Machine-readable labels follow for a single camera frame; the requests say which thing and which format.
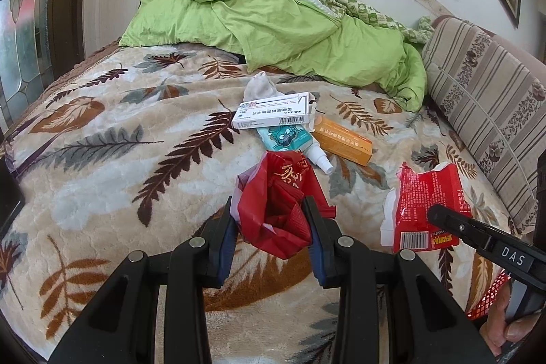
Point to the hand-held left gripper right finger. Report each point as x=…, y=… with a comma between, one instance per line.
x=320, y=261

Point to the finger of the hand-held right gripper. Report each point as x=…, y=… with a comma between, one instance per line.
x=460, y=223

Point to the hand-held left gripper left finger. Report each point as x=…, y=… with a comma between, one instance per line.
x=226, y=257

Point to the torn red packet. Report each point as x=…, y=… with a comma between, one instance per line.
x=418, y=206

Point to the red plastic bag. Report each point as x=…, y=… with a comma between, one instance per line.
x=273, y=197

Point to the white sock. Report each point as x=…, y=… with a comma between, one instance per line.
x=260, y=87

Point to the person's right hand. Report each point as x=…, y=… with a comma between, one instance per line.
x=495, y=321

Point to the red mesh basket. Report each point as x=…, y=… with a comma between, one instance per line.
x=486, y=298

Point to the white spray bottle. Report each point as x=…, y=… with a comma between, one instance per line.
x=318, y=157

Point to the orange medicine box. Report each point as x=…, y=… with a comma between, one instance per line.
x=343, y=140

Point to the teal cartoon toothpaste tube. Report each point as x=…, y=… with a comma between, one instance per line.
x=283, y=136

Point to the striped floral cushion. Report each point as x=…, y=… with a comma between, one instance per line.
x=482, y=91

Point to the leaf print fleece blanket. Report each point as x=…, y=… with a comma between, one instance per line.
x=106, y=176

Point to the white medicine box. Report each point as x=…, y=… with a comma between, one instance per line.
x=273, y=110

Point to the dark flat object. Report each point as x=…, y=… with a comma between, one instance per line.
x=8, y=197

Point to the green quilt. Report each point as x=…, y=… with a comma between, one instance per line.
x=256, y=18

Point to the stained glass wooden door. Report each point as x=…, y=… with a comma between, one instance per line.
x=25, y=27

